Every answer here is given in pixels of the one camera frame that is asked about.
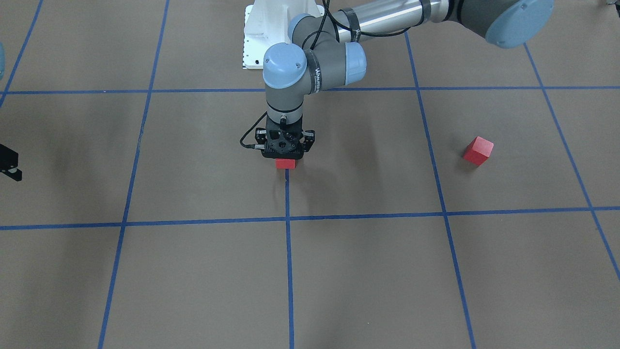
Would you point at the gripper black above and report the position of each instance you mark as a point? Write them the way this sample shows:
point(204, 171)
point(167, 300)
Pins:
point(308, 139)

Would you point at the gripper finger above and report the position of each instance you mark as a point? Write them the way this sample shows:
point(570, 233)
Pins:
point(9, 163)

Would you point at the red block placed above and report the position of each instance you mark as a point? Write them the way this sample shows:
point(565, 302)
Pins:
point(285, 164)
point(478, 151)

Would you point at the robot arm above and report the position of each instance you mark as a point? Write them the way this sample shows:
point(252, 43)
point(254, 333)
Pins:
point(326, 52)

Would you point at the white pedestal column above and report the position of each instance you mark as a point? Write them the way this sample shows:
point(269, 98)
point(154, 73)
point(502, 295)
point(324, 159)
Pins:
point(266, 24)

